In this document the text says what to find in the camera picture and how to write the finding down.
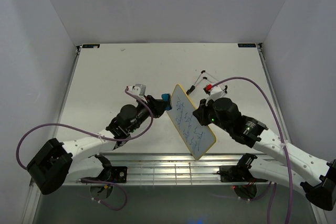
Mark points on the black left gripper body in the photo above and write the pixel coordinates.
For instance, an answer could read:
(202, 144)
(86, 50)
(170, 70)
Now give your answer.
(143, 113)

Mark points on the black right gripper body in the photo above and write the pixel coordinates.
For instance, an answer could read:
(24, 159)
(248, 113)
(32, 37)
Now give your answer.
(207, 116)

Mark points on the yellow framed small whiteboard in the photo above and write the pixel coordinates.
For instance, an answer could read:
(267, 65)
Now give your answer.
(197, 138)

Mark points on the blue whiteboard eraser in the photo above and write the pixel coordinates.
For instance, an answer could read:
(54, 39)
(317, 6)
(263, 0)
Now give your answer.
(166, 97)

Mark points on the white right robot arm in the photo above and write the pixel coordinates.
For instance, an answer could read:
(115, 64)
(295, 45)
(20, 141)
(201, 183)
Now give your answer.
(318, 175)

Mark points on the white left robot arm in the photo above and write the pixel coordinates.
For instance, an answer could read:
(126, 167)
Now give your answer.
(58, 162)

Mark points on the blue label sticker right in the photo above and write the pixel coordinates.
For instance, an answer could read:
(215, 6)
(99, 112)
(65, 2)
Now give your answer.
(246, 45)

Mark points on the blue label sticker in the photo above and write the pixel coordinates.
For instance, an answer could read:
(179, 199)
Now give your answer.
(246, 45)
(90, 46)

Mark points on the blue label sticker left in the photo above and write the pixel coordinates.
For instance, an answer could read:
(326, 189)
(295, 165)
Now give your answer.
(90, 46)

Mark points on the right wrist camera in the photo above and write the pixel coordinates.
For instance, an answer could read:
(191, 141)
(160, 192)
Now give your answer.
(214, 93)

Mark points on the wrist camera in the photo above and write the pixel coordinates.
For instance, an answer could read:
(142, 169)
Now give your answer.
(137, 90)
(214, 93)

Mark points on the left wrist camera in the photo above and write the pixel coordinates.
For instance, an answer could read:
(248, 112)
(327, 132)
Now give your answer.
(137, 90)

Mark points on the wire whiteboard stand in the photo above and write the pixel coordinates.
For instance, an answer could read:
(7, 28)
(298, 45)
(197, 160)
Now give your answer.
(204, 76)

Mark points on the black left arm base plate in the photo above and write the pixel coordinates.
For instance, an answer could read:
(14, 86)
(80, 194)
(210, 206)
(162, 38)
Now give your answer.
(118, 174)

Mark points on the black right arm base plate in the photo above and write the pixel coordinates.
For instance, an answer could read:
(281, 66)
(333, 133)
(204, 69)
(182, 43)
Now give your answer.
(236, 174)

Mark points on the aluminium frame rails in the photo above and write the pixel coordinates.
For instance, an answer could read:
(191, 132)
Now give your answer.
(165, 188)

